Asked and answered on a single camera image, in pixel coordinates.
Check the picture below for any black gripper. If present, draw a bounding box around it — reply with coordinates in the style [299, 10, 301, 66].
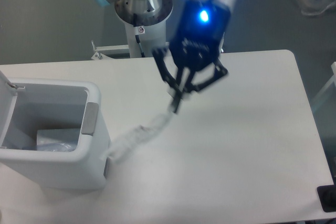
[152, 0, 231, 114]

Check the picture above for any white plastic wrapper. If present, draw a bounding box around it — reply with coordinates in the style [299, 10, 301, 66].
[101, 89, 191, 163]

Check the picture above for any crushed clear plastic bottle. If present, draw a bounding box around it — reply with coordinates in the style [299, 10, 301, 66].
[23, 142, 77, 152]

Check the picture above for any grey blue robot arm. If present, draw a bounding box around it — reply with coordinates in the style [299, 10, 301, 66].
[96, 0, 236, 113]

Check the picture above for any white trash can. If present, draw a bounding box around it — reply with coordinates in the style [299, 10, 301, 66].
[1, 74, 110, 190]

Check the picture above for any black device at table edge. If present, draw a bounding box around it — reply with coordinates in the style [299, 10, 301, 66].
[317, 185, 335, 212]

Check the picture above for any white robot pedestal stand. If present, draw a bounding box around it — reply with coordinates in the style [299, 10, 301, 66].
[90, 0, 226, 61]

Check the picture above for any black cable on pedestal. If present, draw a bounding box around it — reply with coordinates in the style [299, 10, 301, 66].
[132, 13, 146, 58]

